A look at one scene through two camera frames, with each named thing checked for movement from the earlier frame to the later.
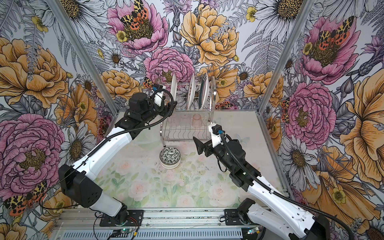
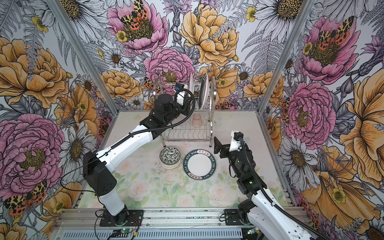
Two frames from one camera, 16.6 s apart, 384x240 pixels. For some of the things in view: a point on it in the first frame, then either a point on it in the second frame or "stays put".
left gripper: [167, 110] to [187, 105]
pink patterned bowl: [170, 155] stays put
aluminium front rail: [186, 219] stays put
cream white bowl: [170, 166] stays put
